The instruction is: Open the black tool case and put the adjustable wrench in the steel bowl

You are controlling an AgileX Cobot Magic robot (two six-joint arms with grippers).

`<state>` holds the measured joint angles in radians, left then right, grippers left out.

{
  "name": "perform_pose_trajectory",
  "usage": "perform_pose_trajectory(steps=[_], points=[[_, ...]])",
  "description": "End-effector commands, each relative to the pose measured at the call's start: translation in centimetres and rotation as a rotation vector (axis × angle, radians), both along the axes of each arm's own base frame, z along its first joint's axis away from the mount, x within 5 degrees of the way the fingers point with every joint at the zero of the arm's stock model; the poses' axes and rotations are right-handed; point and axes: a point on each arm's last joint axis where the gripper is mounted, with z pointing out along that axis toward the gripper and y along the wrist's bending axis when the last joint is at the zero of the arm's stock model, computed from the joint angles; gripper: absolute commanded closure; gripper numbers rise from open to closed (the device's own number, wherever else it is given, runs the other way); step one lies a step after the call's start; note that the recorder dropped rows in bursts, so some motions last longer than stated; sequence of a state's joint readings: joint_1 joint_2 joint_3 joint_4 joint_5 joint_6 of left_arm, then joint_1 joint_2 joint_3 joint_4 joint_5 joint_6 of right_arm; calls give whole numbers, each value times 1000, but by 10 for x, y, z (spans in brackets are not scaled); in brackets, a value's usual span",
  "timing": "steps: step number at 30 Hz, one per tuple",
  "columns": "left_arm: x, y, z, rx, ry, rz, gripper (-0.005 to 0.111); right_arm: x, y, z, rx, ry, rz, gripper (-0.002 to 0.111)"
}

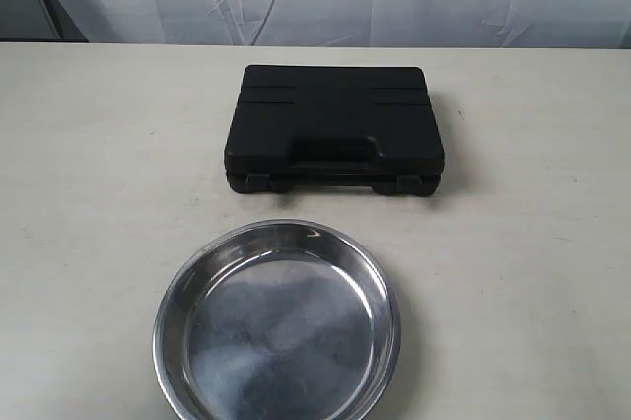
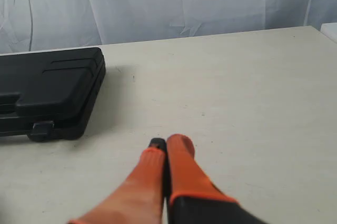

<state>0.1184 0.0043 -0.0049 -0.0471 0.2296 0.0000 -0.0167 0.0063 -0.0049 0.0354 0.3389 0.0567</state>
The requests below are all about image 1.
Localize black plastic tool case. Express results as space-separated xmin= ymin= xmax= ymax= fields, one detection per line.
xmin=224 ymin=64 xmax=445 ymax=197

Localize round stainless steel tray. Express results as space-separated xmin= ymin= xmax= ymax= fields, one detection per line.
xmin=152 ymin=219 xmax=401 ymax=419

